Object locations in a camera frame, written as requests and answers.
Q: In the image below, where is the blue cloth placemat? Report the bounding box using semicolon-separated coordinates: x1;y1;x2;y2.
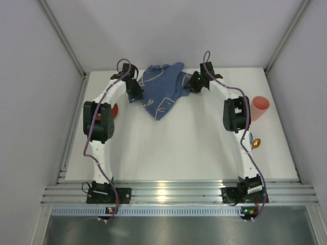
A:
138;62;192;120

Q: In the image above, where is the red plate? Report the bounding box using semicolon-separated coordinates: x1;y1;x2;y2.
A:
112;104;119;119

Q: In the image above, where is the pink plastic cup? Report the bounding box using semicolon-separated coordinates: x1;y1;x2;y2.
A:
250;96;270;121

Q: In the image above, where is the gold spoon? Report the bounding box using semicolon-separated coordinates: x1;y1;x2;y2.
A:
251;138;261;149

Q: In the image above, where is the perforated cable duct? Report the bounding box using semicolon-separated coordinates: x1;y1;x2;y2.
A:
51;206;258;217

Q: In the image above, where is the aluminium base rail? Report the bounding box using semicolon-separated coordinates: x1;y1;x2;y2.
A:
41;180;318;206

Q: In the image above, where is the left frame post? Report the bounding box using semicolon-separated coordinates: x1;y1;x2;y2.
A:
36;0;86;77

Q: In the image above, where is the frame post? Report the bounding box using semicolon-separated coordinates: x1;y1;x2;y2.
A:
264;0;313;75
36;0;86;77

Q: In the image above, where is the right frame post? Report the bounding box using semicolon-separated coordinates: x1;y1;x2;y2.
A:
264;0;313;75

